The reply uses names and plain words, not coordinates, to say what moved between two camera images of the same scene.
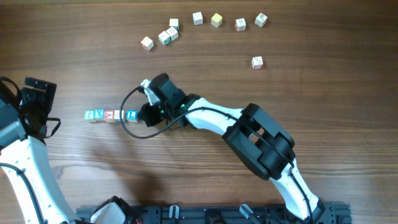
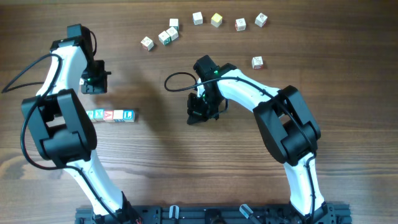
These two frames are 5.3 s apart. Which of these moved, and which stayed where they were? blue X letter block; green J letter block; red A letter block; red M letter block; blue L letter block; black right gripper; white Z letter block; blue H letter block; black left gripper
Moved: black right gripper; blue L letter block; black left gripper
Stayed: blue H letter block; blue X letter block; green J letter block; red M letter block; red A letter block; white Z letter block
